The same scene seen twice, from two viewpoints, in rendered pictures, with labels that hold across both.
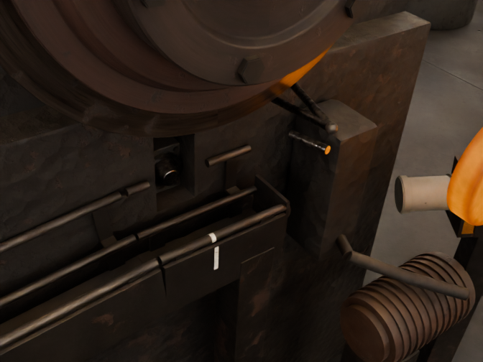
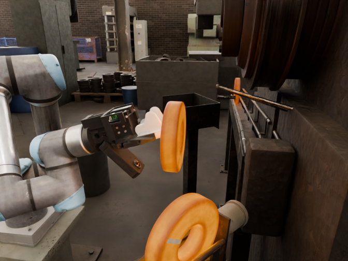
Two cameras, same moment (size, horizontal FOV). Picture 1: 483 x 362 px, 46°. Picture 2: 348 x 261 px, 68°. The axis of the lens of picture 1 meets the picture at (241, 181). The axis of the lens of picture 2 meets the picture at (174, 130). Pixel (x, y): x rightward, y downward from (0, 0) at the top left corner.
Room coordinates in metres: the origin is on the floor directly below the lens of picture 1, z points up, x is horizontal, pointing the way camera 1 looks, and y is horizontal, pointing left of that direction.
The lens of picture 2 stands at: (0.96, -0.67, 1.04)
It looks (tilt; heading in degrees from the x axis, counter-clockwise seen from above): 20 degrees down; 138
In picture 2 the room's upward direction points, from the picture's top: straight up
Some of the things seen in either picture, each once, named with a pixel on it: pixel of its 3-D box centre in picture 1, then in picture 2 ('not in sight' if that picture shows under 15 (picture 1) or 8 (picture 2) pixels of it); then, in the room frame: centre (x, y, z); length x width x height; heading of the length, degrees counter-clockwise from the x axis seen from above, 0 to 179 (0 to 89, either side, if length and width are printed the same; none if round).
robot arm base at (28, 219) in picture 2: not in sight; (24, 205); (-0.07, -0.53, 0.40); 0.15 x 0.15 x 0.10
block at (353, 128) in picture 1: (324, 181); (265, 187); (0.71, -0.13, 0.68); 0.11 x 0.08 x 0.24; 37
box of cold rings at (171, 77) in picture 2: not in sight; (179, 83); (-1.65, 1.82, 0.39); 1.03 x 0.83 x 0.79; 41
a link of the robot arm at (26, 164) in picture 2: not in sight; (19, 178); (-0.08, -0.53, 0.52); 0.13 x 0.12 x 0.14; 78
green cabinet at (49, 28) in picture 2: not in sight; (49, 54); (-3.38, 0.70, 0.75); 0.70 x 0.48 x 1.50; 127
